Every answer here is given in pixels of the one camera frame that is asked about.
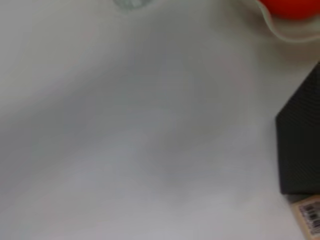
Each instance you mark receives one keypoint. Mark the clear plastic water bottle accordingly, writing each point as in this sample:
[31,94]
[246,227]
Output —
[132,3]

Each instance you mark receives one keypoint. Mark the black mesh pen holder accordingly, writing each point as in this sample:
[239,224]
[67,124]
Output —
[300,150]

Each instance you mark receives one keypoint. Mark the orange fruit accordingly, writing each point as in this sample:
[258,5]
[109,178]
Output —
[292,8]

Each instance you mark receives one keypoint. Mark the small beige eraser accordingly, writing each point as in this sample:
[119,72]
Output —
[308,217]

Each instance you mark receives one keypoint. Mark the green glass fruit bowl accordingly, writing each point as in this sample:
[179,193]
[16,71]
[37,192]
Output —
[295,30]

